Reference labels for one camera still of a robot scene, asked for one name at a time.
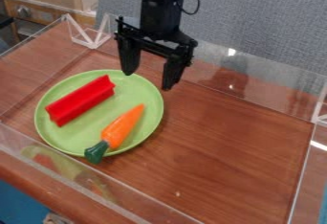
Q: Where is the green plate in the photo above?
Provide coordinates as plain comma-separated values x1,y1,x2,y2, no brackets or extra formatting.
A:
34,69,164,157

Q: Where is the wooden cabinet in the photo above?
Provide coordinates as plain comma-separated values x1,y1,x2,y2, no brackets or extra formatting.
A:
4,0,96,38

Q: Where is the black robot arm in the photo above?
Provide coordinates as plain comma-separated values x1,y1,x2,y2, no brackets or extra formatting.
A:
114,0,200,90

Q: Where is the clear acrylic enclosure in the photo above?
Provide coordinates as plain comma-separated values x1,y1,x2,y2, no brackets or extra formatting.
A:
0,19,327,224

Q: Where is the orange toy carrot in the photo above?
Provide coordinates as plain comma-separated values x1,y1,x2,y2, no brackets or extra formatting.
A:
84,103,144,164

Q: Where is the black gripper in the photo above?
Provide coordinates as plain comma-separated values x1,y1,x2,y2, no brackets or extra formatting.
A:
114,0,197,90

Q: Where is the red toy block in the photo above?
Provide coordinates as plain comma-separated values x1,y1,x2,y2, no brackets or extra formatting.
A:
44,75,114,127

